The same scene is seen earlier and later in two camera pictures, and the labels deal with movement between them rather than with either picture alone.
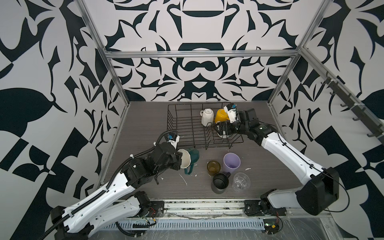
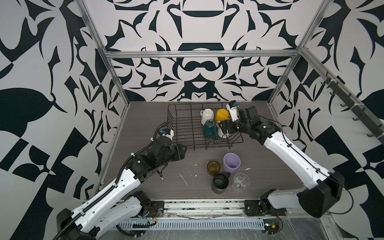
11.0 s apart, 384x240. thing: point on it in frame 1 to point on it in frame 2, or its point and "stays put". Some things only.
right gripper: x=222 y=128 stays put
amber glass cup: x=213 y=167 stays put
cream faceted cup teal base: x=190 y=157 to x=210 y=130
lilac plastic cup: x=231 y=161 stays put
